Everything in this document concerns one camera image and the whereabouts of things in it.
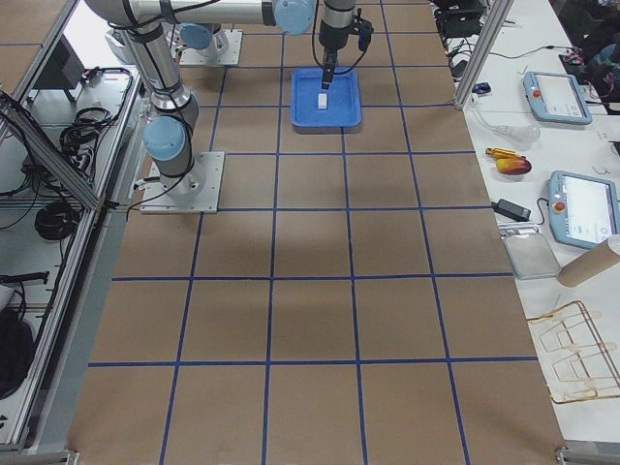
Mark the blue plastic tray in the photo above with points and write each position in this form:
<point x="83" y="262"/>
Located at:
<point x="343" y="104"/>

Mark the lower teach pendant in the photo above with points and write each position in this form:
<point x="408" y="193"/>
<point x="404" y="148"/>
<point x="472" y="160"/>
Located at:
<point x="583" y="210"/>

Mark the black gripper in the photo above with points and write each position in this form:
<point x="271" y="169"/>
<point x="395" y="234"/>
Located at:
<point x="331" y="40"/>

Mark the gold metal tool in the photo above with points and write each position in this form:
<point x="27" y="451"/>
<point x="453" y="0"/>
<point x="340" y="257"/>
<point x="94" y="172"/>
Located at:
<point x="500" y="153"/>

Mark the red yellow mango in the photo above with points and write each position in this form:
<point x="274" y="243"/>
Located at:
<point x="513" y="166"/>

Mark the aluminium frame post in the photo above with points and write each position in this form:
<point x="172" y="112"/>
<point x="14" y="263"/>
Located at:
<point x="498" y="13"/>

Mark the gold wire rack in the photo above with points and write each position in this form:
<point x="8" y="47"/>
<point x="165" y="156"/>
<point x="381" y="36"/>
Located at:
<point x="579" y="363"/>

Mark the black power adapter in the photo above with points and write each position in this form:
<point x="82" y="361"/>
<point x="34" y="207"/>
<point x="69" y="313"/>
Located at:
<point x="511" y="210"/>

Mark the teach pendant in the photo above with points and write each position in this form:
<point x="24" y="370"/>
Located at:
<point x="583" y="210"/>
<point x="556" y="98"/>

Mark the upper teach pendant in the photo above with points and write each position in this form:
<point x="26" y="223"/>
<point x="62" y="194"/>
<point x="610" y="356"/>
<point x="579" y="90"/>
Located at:
<point x="556" y="98"/>

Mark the cardboard tube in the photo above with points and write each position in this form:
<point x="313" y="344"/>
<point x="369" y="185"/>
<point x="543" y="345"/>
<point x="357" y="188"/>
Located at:
<point x="596" y="260"/>

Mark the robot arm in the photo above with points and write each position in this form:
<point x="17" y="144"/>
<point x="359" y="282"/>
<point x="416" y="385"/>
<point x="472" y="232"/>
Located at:
<point x="338" y="14"/>
<point x="141" y="23"/>

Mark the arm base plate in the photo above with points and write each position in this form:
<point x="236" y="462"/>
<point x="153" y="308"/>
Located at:
<point x="197" y="192"/>
<point x="201" y="47"/>

